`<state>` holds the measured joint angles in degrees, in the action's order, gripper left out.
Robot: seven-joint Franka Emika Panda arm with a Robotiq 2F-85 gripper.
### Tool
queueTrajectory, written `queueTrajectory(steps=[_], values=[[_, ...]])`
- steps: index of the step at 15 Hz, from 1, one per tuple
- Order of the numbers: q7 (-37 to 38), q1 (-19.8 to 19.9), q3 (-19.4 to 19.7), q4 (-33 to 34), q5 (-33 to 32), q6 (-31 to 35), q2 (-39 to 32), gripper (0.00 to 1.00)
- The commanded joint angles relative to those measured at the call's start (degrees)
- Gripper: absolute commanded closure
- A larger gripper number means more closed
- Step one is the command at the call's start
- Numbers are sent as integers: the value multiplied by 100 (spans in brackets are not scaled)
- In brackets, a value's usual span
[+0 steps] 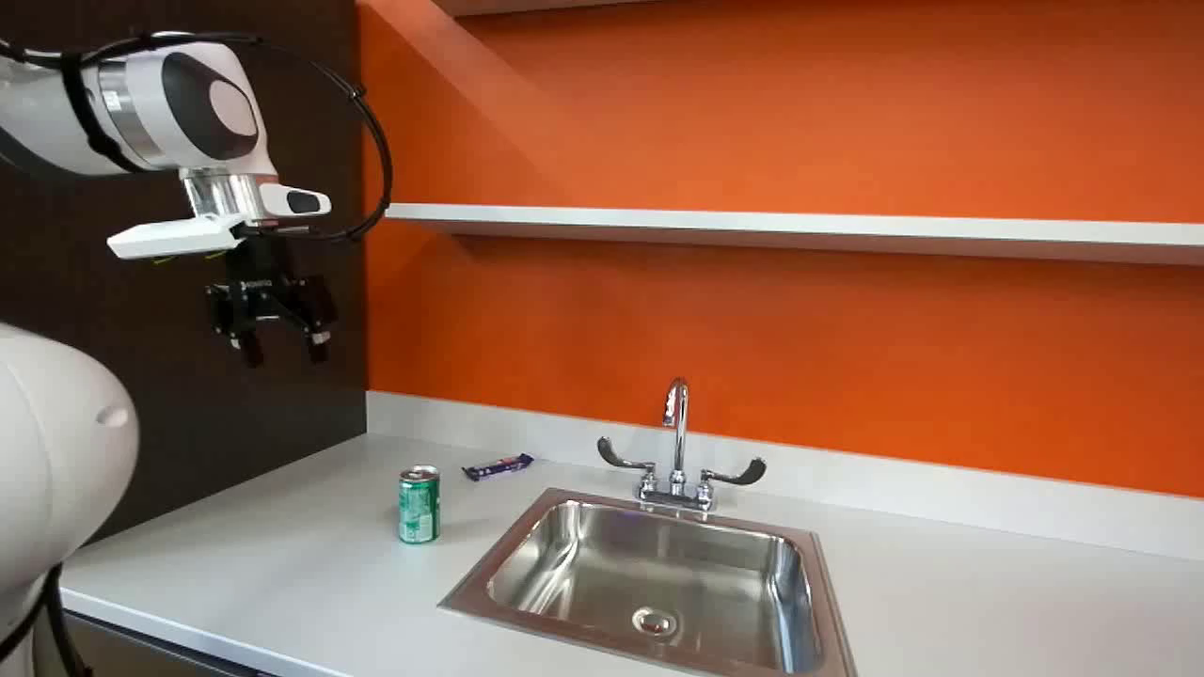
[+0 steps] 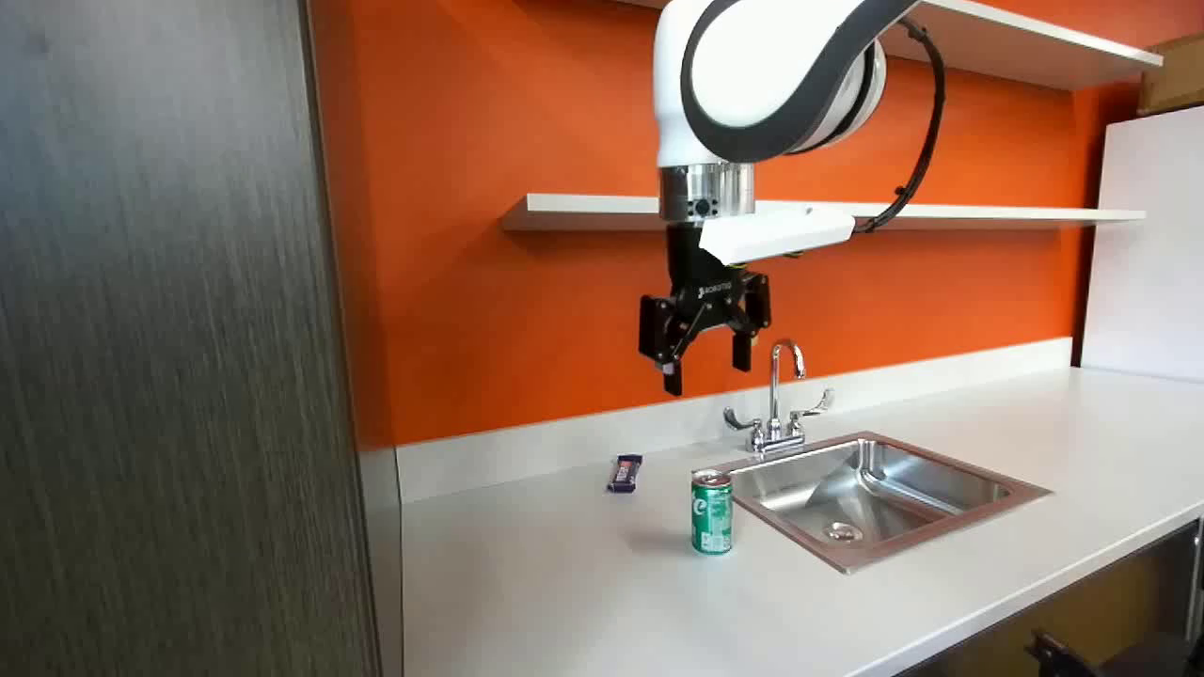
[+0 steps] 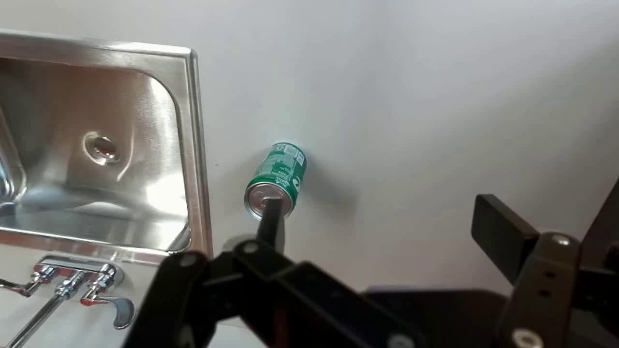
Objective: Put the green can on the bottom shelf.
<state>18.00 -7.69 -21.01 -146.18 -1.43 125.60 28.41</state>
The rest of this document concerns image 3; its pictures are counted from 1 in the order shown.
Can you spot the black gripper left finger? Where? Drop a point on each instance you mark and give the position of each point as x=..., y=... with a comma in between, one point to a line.
x=258, y=290

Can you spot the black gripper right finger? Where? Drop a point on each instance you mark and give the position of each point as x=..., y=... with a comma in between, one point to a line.
x=548, y=277

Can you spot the green soda can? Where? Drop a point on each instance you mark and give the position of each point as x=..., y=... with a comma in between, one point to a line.
x=279, y=174

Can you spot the stainless steel sink basin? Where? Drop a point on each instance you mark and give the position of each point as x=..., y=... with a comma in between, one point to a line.
x=97, y=161

